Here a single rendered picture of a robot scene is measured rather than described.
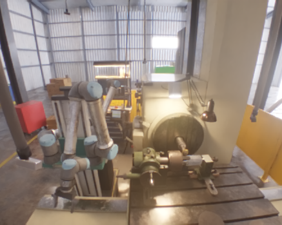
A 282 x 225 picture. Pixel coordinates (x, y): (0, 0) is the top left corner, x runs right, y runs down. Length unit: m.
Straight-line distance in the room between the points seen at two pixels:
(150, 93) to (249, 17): 1.18
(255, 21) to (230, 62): 0.44
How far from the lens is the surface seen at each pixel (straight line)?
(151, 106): 1.45
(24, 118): 4.95
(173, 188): 1.45
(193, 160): 1.42
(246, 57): 1.75
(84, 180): 2.12
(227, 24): 1.63
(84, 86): 1.04
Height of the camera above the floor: 2.10
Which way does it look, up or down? 21 degrees down
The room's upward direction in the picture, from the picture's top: straight up
